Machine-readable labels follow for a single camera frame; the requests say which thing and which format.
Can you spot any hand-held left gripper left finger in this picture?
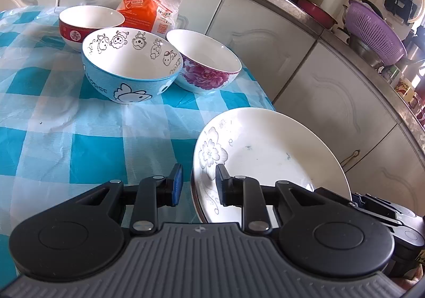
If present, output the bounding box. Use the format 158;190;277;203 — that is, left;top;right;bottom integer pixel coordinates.
71;163;184;236

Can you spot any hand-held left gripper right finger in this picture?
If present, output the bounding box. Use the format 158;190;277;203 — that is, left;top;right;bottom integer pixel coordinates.
215;164;328;236

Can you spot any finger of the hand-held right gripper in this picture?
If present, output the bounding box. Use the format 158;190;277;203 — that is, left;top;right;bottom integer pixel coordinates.
315;186;355;208
352;193;416;228

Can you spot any white plate with grey flowers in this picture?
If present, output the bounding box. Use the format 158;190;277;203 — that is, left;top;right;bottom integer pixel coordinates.
193;108;352;224

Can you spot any pink floral bowl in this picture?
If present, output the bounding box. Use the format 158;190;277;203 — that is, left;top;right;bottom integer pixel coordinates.
165;29;243;94

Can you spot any blue cartoon bowl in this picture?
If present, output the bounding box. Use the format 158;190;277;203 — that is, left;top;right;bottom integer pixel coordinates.
81;27;184;105

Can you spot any red and white bowl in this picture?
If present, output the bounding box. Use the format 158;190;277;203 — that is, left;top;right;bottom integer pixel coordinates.
59;6;126;53

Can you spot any row of mugs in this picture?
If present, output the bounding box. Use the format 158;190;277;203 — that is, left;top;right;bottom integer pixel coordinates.
381;65;425;121

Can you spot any blue checked tablecloth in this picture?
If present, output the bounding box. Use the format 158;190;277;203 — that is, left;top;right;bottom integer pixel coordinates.
0;5;277;244

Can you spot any steel basin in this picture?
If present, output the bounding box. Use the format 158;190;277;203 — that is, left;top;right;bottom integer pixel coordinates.
352;35;386;68

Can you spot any purple plastic colander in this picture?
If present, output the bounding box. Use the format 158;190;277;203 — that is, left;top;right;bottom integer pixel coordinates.
347;0;408;68

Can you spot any orange tissue pack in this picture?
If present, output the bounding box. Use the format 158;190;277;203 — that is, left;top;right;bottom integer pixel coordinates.
116;0;183;37

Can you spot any steel kettle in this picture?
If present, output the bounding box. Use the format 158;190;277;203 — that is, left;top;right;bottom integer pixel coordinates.
341;2;353;31

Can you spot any red pan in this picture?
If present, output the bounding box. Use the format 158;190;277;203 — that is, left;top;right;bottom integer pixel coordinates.
296;0;338;30

